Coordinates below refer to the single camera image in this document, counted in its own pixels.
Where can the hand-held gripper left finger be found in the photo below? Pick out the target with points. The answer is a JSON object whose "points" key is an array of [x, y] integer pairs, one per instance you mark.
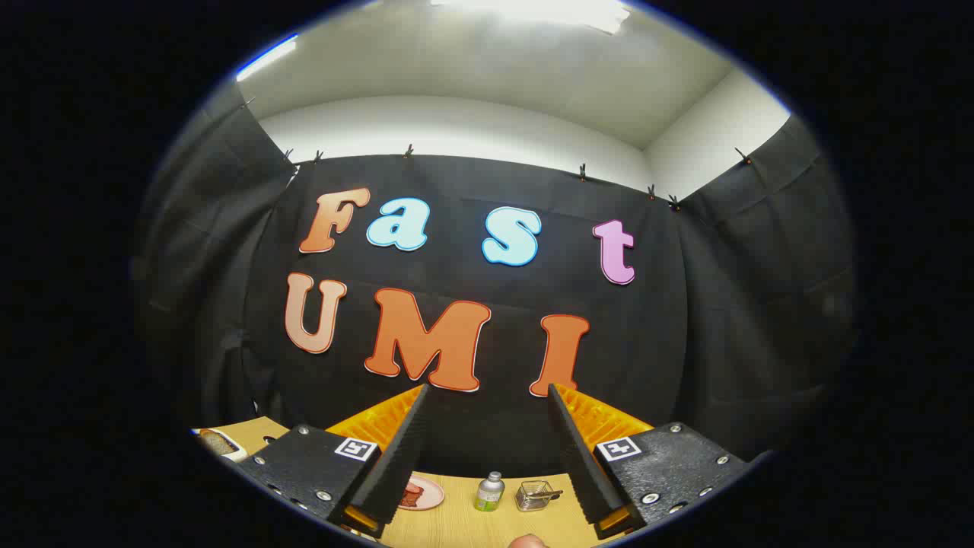
{"points": [[399, 457]]}

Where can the green label metal bottle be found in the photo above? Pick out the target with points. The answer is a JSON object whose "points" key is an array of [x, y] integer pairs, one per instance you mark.
{"points": [[489, 495]]}

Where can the row of black cloth clips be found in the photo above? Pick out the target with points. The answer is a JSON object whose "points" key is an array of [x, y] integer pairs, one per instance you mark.
{"points": [[582, 172]]}

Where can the brown wooden sticks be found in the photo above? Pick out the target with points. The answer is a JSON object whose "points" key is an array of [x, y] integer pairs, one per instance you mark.
{"points": [[549, 495]]}

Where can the brown cooked meat slices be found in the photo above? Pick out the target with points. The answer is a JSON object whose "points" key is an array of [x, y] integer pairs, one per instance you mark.
{"points": [[412, 496]]}

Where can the cream white toaster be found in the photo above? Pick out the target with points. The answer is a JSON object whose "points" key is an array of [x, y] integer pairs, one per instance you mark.
{"points": [[242, 455]]}

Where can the ceiling light panel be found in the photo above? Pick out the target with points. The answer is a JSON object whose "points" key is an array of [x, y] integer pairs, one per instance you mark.
{"points": [[533, 11]]}

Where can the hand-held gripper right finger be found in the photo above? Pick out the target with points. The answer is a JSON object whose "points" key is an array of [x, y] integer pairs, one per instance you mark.
{"points": [[582, 464]]}

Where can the pink round plate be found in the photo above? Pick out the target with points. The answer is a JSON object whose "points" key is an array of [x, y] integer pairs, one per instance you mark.
{"points": [[434, 495]]}

